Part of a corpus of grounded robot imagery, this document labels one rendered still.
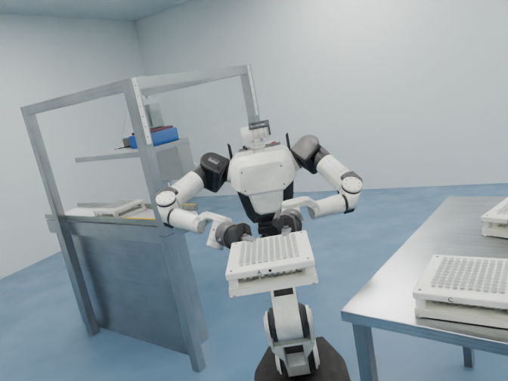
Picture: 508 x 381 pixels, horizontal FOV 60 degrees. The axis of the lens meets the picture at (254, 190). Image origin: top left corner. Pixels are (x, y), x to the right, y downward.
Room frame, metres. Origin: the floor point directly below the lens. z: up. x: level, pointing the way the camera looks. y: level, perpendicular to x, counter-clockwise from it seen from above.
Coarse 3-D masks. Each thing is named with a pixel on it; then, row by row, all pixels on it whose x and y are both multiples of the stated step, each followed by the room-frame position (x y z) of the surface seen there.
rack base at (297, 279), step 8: (296, 272) 1.13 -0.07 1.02; (304, 272) 1.12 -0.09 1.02; (240, 280) 1.15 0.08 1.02; (248, 280) 1.14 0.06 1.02; (256, 280) 1.13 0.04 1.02; (264, 280) 1.12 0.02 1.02; (272, 280) 1.11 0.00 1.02; (280, 280) 1.10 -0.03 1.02; (288, 280) 1.09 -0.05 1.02; (296, 280) 1.09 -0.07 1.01; (304, 280) 1.09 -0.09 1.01; (312, 280) 1.09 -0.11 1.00; (240, 288) 1.10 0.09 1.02; (248, 288) 1.10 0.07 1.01; (256, 288) 1.10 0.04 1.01; (264, 288) 1.10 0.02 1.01; (272, 288) 1.10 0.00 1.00; (280, 288) 1.10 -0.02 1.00; (232, 296) 1.11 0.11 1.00
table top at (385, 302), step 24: (432, 216) 1.74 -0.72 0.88; (456, 216) 1.69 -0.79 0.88; (480, 216) 1.64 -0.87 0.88; (408, 240) 1.53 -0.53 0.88; (432, 240) 1.49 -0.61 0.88; (456, 240) 1.45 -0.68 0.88; (480, 240) 1.41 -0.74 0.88; (504, 240) 1.38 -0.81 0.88; (408, 264) 1.34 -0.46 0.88; (384, 288) 1.21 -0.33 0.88; (408, 288) 1.18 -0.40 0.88; (360, 312) 1.10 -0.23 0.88; (384, 312) 1.08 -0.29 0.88; (408, 312) 1.06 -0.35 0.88; (432, 336) 0.97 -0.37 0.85; (456, 336) 0.93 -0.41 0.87; (480, 336) 0.90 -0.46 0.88; (504, 336) 0.88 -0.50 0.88
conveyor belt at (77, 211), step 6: (72, 210) 3.32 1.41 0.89; (78, 210) 3.28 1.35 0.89; (84, 210) 3.23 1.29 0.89; (90, 210) 3.19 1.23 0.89; (144, 210) 2.84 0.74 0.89; (150, 210) 2.81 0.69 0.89; (186, 210) 2.63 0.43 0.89; (132, 216) 2.74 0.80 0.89; (138, 216) 2.71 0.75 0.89; (144, 216) 2.68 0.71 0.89; (150, 216) 2.64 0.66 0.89; (108, 222) 2.72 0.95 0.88; (114, 222) 2.68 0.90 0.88; (174, 228) 2.42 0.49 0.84
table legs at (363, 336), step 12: (360, 336) 1.12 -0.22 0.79; (372, 336) 1.14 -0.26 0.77; (360, 348) 1.13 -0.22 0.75; (372, 348) 1.13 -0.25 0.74; (468, 348) 1.89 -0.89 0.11; (360, 360) 1.13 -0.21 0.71; (372, 360) 1.12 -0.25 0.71; (468, 360) 1.89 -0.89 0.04; (360, 372) 1.13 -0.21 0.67; (372, 372) 1.11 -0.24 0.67
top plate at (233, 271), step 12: (300, 240) 1.25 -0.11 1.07; (300, 252) 1.15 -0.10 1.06; (228, 264) 1.17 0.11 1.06; (264, 264) 1.12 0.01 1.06; (276, 264) 1.11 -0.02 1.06; (288, 264) 1.09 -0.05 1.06; (300, 264) 1.09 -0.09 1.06; (312, 264) 1.09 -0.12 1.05; (228, 276) 1.10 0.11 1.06; (240, 276) 1.10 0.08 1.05; (252, 276) 1.10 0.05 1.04
